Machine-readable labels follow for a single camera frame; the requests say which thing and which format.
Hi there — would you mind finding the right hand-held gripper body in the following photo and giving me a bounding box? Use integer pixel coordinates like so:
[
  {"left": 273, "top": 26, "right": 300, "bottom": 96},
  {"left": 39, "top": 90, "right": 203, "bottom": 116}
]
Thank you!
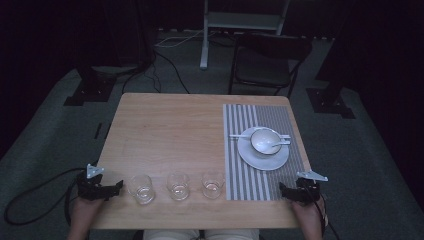
[{"left": 293, "top": 170, "right": 329, "bottom": 205}]

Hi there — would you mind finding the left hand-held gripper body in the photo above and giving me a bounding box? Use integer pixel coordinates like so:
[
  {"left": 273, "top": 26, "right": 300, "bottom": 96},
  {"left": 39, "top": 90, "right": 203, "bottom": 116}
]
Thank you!
[{"left": 76, "top": 163, "right": 111, "bottom": 202}]

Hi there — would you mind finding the person's left hand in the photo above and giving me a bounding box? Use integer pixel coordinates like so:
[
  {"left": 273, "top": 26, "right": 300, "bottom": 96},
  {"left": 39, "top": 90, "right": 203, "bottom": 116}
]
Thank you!
[{"left": 70, "top": 195, "right": 105, "bottom": 232}]

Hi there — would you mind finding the clear drinking glass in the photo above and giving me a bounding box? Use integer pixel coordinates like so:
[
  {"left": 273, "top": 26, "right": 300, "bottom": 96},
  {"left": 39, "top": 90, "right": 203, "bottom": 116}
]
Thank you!
[
  {"left": 126, "top": 173, "right": 156, "bottom": 206},
  {"left": 166, "top": 171, "right": 191, "bottom": 202},
  {"left": 200, "top": 170, "right": 226, "bottom": 200}
]

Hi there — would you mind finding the white round plate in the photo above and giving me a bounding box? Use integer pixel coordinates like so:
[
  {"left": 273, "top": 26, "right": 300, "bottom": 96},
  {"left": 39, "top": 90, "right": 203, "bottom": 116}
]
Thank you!
[{"left": 236, "top": 126, "right": 290, "bottom": 172}]

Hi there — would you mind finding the grey striped placemat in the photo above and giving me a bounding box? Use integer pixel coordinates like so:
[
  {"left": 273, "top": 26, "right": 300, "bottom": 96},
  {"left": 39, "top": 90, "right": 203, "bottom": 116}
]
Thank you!
[{"left": 222, "top": 103, "right": 306, "bottom": 202}]

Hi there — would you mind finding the white bowl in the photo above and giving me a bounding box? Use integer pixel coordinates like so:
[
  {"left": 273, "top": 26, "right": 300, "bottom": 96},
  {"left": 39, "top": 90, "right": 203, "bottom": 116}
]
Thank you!
[{"left": 249, "top": 127, "right": 284, "bottom": 156}]

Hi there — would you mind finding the black stand base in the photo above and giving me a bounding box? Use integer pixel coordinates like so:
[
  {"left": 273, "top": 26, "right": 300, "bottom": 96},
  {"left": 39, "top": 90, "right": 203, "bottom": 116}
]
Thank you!
[
  {"left": 63, "top": 64, "right": 118, "bottom": 108},
  {"left": 305, "top": 74, "right": 356, "bottom": 120}
]

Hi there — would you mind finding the black folding chair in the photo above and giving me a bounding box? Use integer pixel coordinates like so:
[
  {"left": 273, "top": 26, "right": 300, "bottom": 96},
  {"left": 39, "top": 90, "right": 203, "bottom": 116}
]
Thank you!
[{"left": 227, "top": 32, "right": 314, "bottom": 100}]

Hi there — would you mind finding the white metal stand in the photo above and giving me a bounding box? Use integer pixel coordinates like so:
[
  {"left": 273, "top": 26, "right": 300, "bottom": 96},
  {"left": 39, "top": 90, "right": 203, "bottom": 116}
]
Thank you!
[{"left": 199, "top": 0, "right": 292, "bottom": 70}]

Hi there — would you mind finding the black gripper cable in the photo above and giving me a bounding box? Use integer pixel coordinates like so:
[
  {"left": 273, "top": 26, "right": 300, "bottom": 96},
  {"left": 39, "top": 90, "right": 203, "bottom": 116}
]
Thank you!
[
  {"left": 308, "top": 186, "right": 342, "bottom": 240},
  {"left": 3, "top": 167, "right": 86, "bottom": 227}
]

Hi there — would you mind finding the black floor cable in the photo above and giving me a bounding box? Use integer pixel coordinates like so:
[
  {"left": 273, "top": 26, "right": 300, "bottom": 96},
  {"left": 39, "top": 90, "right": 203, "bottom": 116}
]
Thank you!
[{"left": 121, "top": 49, "right": 192, "bottom": 95}]

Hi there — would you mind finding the white floor cable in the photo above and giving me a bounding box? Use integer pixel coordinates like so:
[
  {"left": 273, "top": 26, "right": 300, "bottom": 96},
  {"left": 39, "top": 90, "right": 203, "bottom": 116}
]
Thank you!
[{"left": 154, "top": 29, "right": 205, "bottom": 48}]

